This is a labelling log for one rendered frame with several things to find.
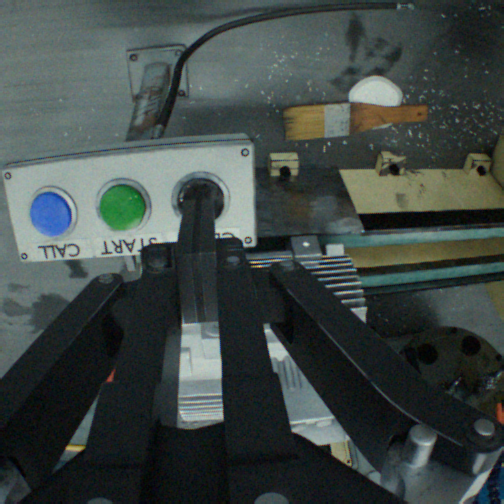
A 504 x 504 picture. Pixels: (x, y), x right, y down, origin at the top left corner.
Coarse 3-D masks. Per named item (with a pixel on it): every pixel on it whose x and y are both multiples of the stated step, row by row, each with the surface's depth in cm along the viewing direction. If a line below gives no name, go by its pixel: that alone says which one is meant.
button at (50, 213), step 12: (48, 192) 24; (36, 204) 24; (48, 204) 24; (60, 204) 24; (36, 216) 24; (48, 216) 24; (60, 216) 24; (36, 228) 25; (48, 228) 25; (60, 228) 25
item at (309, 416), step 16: (288, 368) 39; (288, 384) 38; (304, 384) 38; (288, 400) 37; (304, 400) 37; (320, 400) 37; (304, 416) 36; (320, 416) 36; (304, 432) 44; (320, 432) 44; (336, 432) 44
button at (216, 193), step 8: (184, 184) 25; (192, 184) 25; (200, 184) 25; (208, 184) 25; (216, 184) 25; (184, 192) 25; (192, 192) 25; (200, 192) 25; (208, 192) 25; (216, 192) 25; (184, 200) 25; (216, 200) 25; (224, 200) 26; (216, 208) 25; (216, 216) 26
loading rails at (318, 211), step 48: (288, 192) 53; (336, 192) 53; (384, 192) 55; (432, 192) 56; (480, 192) 56; (336, 240) 52; (384, 240) 53; (432, 240) 54; (480, 240) 64; (384, 288) 60; (432, 288) 61
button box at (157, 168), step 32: (32, 160) 25; (64, 160) 24; (96, 160) 24; (128, 160) 24; (160, 160) 25; (192, 160) 25; (224, 160) 25; (32, 192) 24; (64, 192) 24; (96, 192) 25; (160, 192) 25; (224, 192) 26; (32, 224) 25; (96, 224) 26; (160, 224) 26; (224, 224) 27; (32, 256) 26; (64, 256) 26; (96, 256) 27
